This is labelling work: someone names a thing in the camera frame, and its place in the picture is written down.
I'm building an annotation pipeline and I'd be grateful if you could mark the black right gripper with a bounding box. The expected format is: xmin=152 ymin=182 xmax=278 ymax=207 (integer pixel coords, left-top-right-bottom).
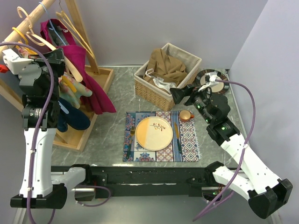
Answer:
xmin=169 ymin=84 xmax=213 ymax=124

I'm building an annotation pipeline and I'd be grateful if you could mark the magenta pleated skirt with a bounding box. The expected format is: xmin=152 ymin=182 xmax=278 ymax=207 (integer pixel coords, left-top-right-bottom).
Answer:
xmin=40 ymin=19 xmax=116 ymax=115

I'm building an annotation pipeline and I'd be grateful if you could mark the brown skirt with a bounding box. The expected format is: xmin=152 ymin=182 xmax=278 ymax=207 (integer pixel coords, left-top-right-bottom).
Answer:
xmin=143 ymin=49 xmax=187 ymax=87

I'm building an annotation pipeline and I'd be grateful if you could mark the yellow plastic hanger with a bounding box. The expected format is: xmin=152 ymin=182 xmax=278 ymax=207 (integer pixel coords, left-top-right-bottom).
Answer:
xmin=56 ymin=11 xmax=95 ymax=59

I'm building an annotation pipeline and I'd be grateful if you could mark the blue wire hanger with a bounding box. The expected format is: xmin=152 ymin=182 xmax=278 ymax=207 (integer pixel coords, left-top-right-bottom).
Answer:
xmin=39 ymin=2 xmax=67 ymax=46

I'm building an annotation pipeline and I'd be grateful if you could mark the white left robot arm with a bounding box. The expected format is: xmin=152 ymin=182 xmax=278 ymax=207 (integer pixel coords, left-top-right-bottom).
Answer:
xmin=10 ymin=48 xmax=93 ymax=209

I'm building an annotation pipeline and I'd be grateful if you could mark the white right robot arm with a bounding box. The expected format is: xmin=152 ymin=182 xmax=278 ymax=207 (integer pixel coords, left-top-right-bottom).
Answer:
xmin=170 ymin=86 xmax=293 ymax=219

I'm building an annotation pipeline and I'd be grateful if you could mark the orange plastic hanger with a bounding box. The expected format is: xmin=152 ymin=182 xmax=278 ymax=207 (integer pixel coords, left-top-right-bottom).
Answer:
xmin=12 ymin=27 xmax=77 ymax=93

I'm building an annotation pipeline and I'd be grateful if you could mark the cream wooden hanger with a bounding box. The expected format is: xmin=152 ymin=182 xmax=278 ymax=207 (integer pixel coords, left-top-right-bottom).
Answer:
xmin=17 ymin=7 xmax=83 ymax=82

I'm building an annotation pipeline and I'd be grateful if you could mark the pastel floral skirt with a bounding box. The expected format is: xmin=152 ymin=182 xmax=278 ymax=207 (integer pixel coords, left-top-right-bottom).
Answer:
xmin=18 ymin=48 xmax=92 ymax=109

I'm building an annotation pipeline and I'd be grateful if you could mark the light blue wide hanger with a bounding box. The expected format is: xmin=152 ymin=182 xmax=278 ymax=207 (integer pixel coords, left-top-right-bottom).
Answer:
xmin=58 ymin=101 xmax=69 ymax=114

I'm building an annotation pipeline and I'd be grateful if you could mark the dark denim skirt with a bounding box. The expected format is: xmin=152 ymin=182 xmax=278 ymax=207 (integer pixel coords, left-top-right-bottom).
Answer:
xmin=57 ymin=98 xmax=91 ymax=132

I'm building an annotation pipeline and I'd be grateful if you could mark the orange cup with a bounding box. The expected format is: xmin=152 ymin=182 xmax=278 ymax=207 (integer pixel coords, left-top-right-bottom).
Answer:
xmin=179 ymin=110 xmax=194 ymax=122

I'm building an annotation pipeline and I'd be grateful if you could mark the wicker basket with liner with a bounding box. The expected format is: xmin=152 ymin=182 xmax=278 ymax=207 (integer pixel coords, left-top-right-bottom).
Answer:
xmin=134 ymin=43 xmax=202 ymax=111

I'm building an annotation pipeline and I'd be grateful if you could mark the striped rim dark plate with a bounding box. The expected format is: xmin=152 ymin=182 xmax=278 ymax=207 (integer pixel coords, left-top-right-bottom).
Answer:
xmin=195 ymin=69 xmax=230 ymax=94

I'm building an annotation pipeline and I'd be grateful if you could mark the yellow cream dinner plate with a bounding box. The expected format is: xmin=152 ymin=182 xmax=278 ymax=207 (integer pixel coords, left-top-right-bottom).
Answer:
xmin=135 ymin=116 xmax=173 ymax=151

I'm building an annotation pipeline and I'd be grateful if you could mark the patterned placemat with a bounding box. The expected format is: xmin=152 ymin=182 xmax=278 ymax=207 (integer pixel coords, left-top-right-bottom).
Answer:
xmin=123 ymin=111 xmax=201 ymax=162

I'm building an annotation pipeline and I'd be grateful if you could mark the wooden clothes rack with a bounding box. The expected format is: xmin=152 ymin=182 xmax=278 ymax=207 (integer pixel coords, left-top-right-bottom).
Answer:
xmin=0 ymin=0 xmax=114 ymax=152

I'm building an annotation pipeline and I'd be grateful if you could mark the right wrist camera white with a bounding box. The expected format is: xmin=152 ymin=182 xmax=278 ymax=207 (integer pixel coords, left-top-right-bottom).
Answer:
xmin=198 ymin=71 xmax=220 ymax=92

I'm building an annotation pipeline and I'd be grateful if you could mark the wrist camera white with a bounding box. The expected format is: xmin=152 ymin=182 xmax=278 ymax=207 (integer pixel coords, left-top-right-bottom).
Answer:
xmin=198 ymin=71 xmax=220 ymax=92
xmin=2 ymin=52 xmax=34 ymax=75

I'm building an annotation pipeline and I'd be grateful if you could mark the gold knife green handle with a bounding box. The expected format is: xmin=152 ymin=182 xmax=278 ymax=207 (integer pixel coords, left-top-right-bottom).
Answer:
xmin=174 ymin=123 xmax=182 ymax=154

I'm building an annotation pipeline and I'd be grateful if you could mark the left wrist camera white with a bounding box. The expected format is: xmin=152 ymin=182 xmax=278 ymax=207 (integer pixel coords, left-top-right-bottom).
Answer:
xmin=2 ymin=52 xmax=34 ymax=75

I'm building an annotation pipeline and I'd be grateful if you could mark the gold fork green handle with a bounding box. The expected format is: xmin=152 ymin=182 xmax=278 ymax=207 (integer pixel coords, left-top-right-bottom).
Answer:
xmin=126 ymin=126 xmax=135 ymax=160

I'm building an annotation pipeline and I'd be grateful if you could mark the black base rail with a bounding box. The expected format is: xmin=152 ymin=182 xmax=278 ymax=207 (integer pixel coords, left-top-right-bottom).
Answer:
xmin=51 ymin=164 xmax=234 ymax=201

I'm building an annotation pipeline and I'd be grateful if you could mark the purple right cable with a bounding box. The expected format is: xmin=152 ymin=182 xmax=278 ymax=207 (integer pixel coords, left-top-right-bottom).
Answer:
xmin=192 ymin=78 xmax=256 ymax=222

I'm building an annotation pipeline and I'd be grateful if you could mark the purple cable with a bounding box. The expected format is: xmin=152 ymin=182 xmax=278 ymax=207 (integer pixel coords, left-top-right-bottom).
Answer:
xmin=0 ymin=42 xmax=113 ymax=224
xmin=192 ymin=78 xmax=256 ymax=222

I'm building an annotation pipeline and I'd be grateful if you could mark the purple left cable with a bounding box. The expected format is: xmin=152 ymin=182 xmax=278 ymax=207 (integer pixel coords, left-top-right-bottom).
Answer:
xmin=0 ymin=42 xmax=113 ymax=224

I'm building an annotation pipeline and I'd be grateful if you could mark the aluminium frame rail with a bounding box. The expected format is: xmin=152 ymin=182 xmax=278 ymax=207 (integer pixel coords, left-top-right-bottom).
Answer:
xmin=10 ymin=167 xmax=97 ymax=224

